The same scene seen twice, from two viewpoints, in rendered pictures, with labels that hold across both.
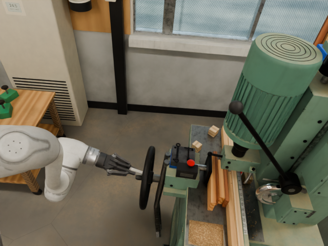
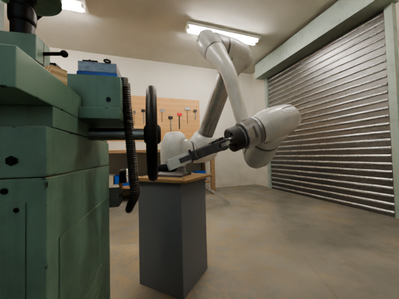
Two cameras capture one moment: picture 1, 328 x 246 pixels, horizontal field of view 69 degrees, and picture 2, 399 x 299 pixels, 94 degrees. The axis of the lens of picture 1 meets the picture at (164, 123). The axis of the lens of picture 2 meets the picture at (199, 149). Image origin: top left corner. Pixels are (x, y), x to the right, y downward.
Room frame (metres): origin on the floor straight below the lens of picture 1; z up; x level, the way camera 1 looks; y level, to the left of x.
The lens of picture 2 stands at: (1.20, 0.03, 0.74)
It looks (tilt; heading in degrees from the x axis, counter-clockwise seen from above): 2 degrees up; 164
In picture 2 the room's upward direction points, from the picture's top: 1 degrees counter-clockwise
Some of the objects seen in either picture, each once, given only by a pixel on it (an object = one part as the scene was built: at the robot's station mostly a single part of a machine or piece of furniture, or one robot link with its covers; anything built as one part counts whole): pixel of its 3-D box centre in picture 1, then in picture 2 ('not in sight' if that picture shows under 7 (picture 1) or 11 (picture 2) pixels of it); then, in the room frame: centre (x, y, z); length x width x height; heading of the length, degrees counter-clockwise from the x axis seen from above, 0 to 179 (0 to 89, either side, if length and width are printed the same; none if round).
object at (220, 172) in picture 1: (219, 180); not in sight; (0.55, -0.25, 0.93); 0.18 x 0.02 x 0.05; 177
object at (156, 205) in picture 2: not in sight; (174, 226); (0.03, 0.19, 0.30); 0.30 x 0.30 x 0.60; 48
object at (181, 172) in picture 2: not in sight; (170, 171); (0.01, 0.17, 0.65); 0.22 x 0.18 x 0.06; 57
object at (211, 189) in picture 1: (211, 180); not in sight; (0.55, -0.22, 0.93); 0.23 x 0.02 x 0.06; 177
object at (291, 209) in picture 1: (291, 204); not in sight; (0.42, -0.47, 1.02); 0.09 x 0.07 x 0.12; 177
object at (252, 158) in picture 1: (239, 160); (14, 54); (0.59, -0.31, 1.03); 0.14 x 0.07 x 0.09; 87
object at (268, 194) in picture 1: (273, 194); not in sight; (0.46, -0.42, 1.02); 0.12 x 0.03 x 0.12; 87
